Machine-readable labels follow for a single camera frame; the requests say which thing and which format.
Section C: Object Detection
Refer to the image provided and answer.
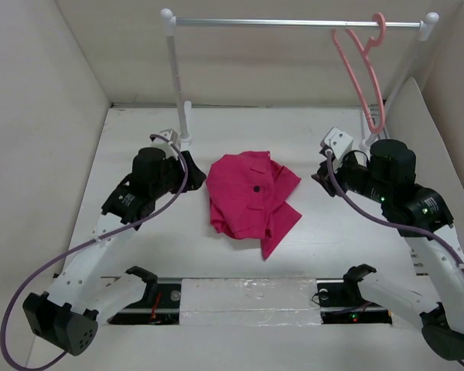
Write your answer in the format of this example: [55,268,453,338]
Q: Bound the magenta trousers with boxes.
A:
[206,151,302,260]

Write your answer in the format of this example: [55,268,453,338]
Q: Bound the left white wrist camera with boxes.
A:
[152,129,180,158]

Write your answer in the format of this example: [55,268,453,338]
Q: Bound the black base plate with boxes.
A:
[108,279,182,325]
[311,280,393,325]

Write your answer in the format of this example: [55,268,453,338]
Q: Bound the white clothes rack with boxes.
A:
[160,9,440,152]

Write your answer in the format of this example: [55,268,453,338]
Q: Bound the pink plastic hanger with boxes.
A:
[331,12,387,134]

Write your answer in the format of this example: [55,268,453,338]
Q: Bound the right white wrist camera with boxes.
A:
[320,127,353,160]

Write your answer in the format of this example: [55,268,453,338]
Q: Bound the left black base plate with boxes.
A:
[108,279,182,325]

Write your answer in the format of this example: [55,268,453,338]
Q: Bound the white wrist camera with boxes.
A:
[320,127,353,160]
[152,129,180,158]

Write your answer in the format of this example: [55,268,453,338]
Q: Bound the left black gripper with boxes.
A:
[151,151,204,199]

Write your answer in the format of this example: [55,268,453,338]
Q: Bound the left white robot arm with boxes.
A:
[22,147,206,356]

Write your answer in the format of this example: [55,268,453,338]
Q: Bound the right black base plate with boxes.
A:
[311,280,393,325]

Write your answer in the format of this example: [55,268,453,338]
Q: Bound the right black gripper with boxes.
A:
[311,150,391,203]

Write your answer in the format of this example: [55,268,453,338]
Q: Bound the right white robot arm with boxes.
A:
[312,139,464,365]

